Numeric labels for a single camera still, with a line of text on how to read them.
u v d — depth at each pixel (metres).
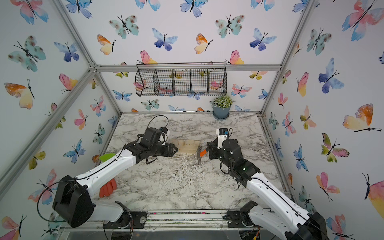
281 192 0.46
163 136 0.67
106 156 0.99
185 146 0.98
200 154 0.83
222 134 0.64
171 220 0.75
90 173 0.46
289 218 0.41
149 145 0.63
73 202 0.41
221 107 1.07
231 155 0.53
